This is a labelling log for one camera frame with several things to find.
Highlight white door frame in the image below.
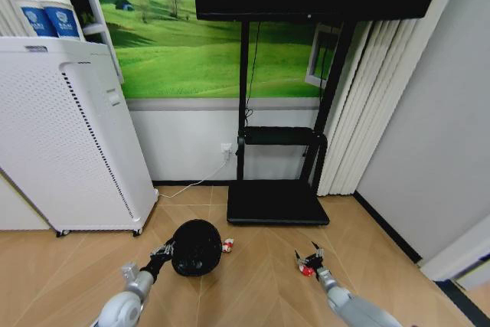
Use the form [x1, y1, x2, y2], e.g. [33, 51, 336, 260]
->
[420, 213, 490, 290]

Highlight green landscape wall poster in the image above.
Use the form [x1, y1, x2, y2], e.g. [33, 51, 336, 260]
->
[90, 0, 335, 99]

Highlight white perforated air purifier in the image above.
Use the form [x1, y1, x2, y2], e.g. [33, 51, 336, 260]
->
[0, 35, 160, 238]

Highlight black television floor stand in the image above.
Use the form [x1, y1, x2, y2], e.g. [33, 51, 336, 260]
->
[226, 19, 358, 227]

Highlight blue white paper cup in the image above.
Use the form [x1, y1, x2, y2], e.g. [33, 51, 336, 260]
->
[14, 0, 58, 39]
[37, 0, 82, 41]

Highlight white vertical blinds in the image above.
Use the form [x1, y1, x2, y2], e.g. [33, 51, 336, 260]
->
[316, 17, 430, 198]

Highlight black round trash bin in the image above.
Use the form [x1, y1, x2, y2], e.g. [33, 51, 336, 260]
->
[169, 219, 224, 278]

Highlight white power cable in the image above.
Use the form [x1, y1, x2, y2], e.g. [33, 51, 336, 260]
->
[157, 152, 232, 199]

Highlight black hanging cable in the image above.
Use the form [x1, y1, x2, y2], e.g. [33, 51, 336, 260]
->
[243, 20, 263, 129]

